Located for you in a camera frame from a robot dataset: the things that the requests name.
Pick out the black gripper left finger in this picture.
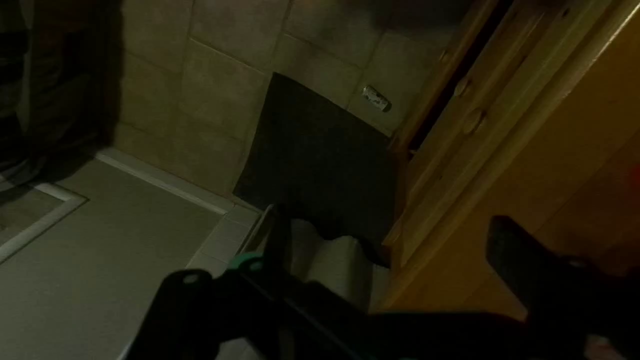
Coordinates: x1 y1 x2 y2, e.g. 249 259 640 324
129 202 348 360

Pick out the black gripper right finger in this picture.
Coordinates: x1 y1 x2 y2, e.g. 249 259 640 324
486 215 640 360

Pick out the beige curtain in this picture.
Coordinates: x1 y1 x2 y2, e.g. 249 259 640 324
289 217 392 317

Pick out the wooden dresser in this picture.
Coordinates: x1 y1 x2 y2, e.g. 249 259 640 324
379 0 640 322

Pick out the dark floor mat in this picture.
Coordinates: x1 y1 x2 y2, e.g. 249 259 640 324
233 70 403 268

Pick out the small white floor object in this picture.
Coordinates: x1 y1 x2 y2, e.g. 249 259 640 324
361 85 394 114

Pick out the white door frame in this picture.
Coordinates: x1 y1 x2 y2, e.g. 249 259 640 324
189 199 278 282

